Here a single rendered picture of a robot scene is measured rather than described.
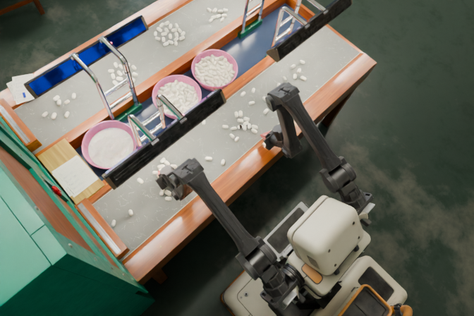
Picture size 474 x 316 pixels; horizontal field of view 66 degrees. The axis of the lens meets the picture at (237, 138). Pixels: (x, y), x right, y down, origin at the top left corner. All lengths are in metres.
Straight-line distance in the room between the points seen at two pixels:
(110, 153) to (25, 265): 1.25
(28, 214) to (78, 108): 1.37
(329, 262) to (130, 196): 1.02
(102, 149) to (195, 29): 0.92
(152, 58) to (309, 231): 1.42
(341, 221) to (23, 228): 0.86
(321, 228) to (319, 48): 1.43
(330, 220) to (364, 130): 1.93
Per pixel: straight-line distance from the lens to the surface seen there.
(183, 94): 2.07
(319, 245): 1.17
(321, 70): 2.30
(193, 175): 1.17
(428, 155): 3.25
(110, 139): 1.99
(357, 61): 2.39
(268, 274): 1.26
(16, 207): 0.79
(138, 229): 1.80
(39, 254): 0.76
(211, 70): 2.16
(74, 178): 1.90
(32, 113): 2.17
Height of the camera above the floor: 2.49
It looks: 64 degrees down
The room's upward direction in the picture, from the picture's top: 13 degrees clockwise
